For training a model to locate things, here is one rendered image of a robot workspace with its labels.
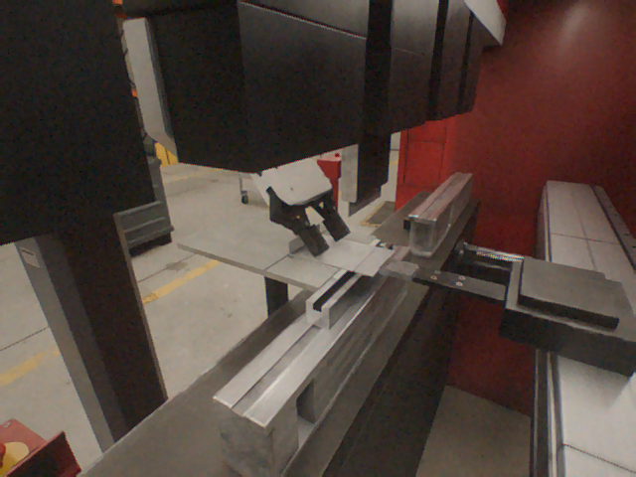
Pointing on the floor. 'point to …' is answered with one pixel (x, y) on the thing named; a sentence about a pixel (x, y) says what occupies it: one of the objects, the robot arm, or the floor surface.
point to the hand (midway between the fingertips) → (326, 235)
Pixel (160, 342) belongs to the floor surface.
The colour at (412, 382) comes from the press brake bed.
